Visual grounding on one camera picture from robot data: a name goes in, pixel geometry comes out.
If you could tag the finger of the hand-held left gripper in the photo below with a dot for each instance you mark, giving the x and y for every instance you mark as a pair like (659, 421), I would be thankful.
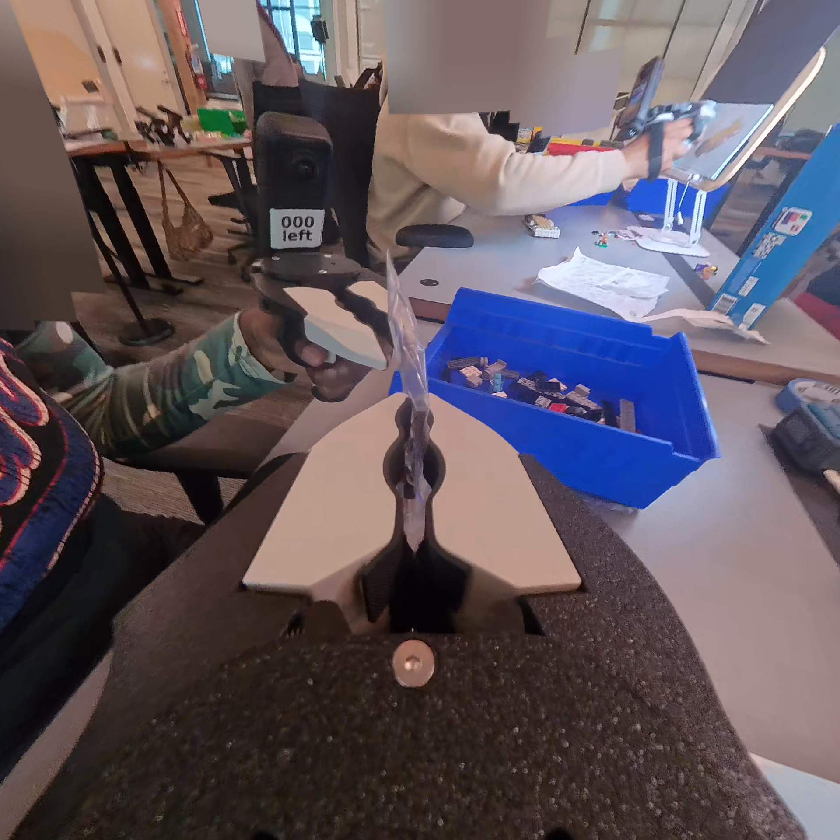
(334, 325)
(371, 293)

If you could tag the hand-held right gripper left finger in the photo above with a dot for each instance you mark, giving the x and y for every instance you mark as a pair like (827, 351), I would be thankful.
(328, 512)

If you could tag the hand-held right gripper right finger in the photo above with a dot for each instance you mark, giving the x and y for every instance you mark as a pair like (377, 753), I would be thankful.
(505, 518)

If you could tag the small clear plastic bag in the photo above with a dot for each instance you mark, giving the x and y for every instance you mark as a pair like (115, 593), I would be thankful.
(408, 341)

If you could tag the blue plastic bin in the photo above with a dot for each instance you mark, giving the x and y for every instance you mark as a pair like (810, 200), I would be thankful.
(590, 459)
(676, 193)

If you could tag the pile of lego bricks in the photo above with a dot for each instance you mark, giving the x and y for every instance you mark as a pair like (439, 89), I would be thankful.
(538, 390)

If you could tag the person's left forearm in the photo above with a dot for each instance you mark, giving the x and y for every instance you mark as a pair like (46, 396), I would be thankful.
(164, 394)

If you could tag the small lego build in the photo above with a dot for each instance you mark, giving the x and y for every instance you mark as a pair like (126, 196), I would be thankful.
(543, 226)

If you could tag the person's left hand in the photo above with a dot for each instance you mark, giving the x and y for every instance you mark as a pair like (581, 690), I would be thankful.
(269, 341)

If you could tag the black chair armrest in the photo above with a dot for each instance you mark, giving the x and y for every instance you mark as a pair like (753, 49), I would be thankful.
(433, 236)

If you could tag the green box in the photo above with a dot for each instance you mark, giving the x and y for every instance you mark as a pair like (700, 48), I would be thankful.
(222, 123)

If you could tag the beige mesh bag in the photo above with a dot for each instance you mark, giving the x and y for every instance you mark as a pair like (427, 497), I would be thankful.
(187, 229)

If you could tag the wooden desk with black legs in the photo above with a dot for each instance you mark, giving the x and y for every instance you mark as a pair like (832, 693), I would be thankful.
(151, 148)

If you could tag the crumpled white paper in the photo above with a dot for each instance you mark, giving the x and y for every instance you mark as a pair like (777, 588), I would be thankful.
(604, 282)

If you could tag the torn white paper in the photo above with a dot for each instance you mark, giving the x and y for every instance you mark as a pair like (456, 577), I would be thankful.
(709, 321)

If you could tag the person's dark patterned clothing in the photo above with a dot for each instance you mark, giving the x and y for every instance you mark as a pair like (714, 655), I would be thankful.
(39, 459)

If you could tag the black rectangular device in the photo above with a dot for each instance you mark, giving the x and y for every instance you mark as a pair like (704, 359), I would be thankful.
(807, 433)

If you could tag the white stand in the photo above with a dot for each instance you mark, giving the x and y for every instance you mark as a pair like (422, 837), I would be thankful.
(682, 216)

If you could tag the blue white round object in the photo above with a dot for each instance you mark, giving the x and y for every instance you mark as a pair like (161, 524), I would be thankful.
(810, 394)

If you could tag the blue cardboard box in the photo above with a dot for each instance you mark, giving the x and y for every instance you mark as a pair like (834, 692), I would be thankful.
(781, 249)

